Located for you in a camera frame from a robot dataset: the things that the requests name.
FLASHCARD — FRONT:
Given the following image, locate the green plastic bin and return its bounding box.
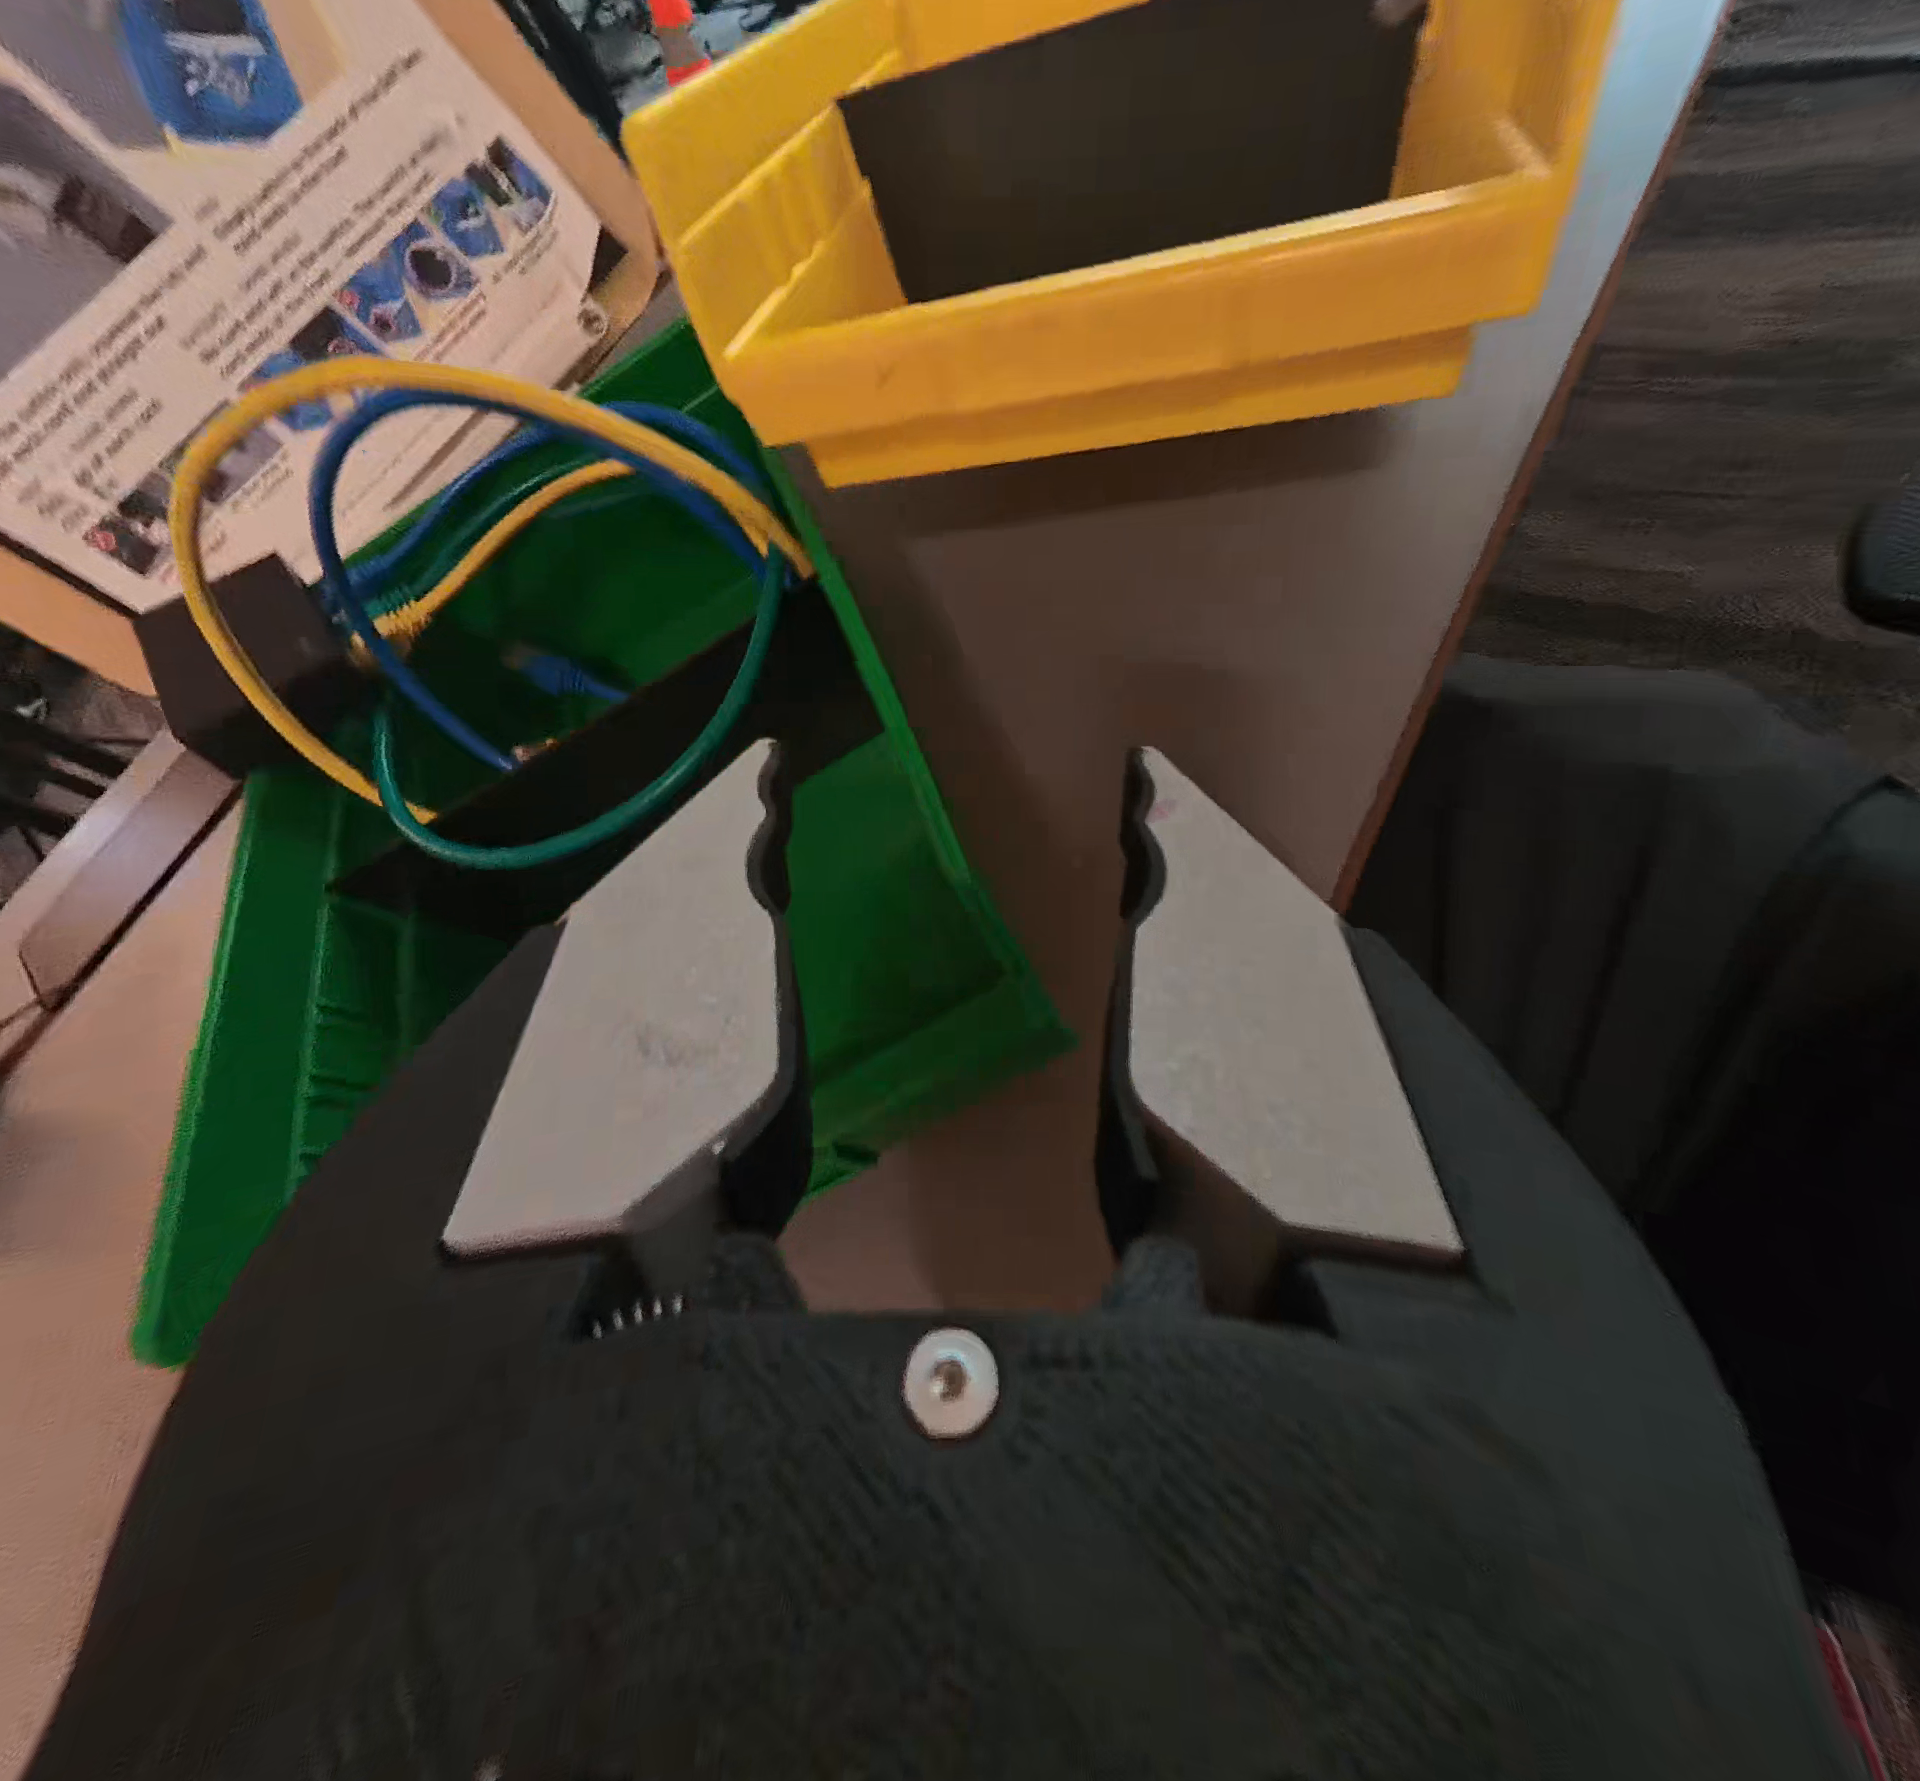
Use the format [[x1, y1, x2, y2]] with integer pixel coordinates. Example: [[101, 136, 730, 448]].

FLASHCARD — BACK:
[[127, 318, 1079, 1370]]

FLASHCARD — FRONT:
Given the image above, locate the black chair base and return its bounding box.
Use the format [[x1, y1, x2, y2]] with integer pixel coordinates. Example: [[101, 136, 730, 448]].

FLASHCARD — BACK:
[[1843, 489, 1920, 633]]

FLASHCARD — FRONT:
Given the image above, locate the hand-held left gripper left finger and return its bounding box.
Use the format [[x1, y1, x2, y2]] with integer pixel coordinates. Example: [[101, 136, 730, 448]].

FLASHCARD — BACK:
[[439, 740, 815, 1254]]

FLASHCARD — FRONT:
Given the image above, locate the yellow ethernet cable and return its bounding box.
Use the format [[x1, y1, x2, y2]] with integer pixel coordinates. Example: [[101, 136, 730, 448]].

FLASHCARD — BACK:
[[169, 357, 818, 823]]

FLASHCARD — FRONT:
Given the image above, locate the green ethernet cable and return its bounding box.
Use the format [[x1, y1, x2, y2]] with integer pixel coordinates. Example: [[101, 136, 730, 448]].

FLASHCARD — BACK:
[[372, 417, 794, 869]]

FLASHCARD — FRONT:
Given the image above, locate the blue ethernet cable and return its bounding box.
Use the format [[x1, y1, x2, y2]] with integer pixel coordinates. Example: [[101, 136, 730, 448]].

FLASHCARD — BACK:
[[308, 386, 798, 777]]

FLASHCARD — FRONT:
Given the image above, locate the black network switch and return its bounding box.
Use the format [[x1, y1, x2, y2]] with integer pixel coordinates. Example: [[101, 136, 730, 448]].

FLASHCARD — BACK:
[[131, 554, 377, 777]]

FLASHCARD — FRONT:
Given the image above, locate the yellow plastic bin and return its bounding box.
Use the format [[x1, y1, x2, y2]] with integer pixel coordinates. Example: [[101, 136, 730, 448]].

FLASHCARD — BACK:
[[620, 0, 1660, 489]]

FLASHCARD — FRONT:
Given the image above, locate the orange traffic cone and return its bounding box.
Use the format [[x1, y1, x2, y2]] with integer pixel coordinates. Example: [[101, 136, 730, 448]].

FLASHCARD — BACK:
[[633, 0, 720, 87]]

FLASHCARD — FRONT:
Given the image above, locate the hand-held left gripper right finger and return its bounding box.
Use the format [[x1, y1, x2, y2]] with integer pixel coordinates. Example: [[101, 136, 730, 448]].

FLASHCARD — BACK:
[[1091, 746, 1466, 1268]]

